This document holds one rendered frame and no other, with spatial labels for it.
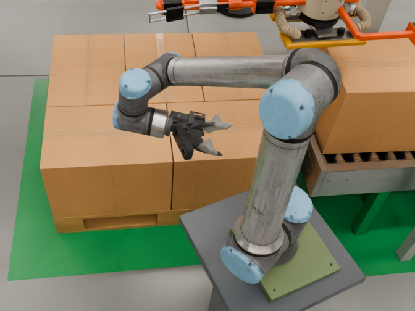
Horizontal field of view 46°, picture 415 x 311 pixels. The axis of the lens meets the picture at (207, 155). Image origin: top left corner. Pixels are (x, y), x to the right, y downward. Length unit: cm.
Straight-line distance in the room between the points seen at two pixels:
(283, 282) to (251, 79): 76
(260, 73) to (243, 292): 79
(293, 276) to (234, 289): 21
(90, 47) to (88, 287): 132
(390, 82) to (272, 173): 121
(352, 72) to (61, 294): 172
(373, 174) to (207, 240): 97
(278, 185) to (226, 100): 142
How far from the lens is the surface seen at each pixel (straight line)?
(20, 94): 348
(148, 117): 152
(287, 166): 115
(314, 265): 179
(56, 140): 239
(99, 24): 403
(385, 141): 248
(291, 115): 102
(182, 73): 143
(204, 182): 241
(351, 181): 241
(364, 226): 282
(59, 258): 265
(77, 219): 261
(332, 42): 203
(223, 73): 132
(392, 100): 228
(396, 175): 249
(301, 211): 155
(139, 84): 142
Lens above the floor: 228
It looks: 49 degrees down
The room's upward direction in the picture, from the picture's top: 7 degrees clockwise
